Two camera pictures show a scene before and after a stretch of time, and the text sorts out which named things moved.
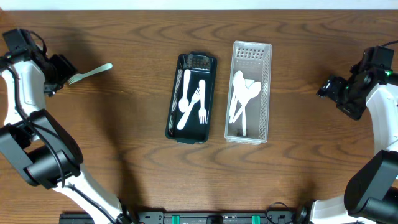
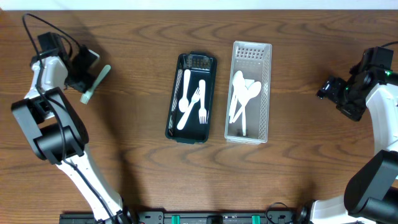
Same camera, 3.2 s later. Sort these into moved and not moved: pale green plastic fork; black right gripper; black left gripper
Moved: black left gripper; pale green plastic fork
Not moved: black right gripper
